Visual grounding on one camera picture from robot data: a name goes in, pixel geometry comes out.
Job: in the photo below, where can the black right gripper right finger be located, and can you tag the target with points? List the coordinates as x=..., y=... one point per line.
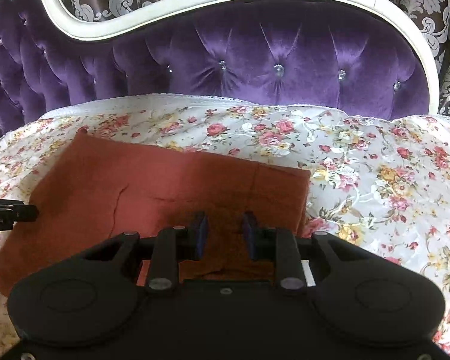
x=277, y=246

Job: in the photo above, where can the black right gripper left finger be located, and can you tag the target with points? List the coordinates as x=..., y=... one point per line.
x=173, y=246

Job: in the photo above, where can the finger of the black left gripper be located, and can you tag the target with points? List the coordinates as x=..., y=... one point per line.
x=13, y=211

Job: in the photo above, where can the rust red pants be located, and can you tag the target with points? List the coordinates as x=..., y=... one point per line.
x=99, y=188

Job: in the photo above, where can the floral bed sheet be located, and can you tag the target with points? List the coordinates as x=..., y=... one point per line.
x=382, y=185

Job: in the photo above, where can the purple tufted headboard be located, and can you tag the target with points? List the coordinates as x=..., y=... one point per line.
x=365, y=57

